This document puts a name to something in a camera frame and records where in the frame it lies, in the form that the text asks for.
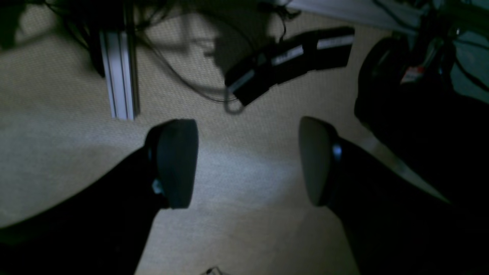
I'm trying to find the black floor cable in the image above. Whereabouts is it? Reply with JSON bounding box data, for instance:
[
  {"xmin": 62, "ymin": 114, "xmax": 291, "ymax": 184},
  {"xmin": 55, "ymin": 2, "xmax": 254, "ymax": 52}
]
[{"xmin": 134, "ymin": 8, "xmax": 245, "ymax": 115}]

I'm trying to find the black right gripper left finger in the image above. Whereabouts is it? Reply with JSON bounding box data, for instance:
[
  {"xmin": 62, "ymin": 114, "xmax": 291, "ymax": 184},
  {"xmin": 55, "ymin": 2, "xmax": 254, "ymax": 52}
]
[{"xmin": 145, "ymin": 119, "xmax": 199, "ymax": 209}]

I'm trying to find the black power strip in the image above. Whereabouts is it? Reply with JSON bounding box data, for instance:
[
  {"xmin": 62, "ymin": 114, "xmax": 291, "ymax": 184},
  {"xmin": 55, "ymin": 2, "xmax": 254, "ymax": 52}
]
[{"xmin": 225, "ymin": 26, "xmax": 355, "ymax": 106}]

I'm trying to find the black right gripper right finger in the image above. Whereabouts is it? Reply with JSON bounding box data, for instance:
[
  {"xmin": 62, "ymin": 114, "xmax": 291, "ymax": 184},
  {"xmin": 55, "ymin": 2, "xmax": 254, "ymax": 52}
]
[{"xmin": 299, "ymin": 116, "xmax": 342, "ymax": 207}]

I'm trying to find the aluminium frame post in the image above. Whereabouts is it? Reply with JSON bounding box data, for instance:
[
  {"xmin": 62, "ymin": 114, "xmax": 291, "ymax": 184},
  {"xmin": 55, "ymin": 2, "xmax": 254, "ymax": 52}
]
[{"xmin": 100, "ymin": 30, "xmax": 140, "ymax": 121}]

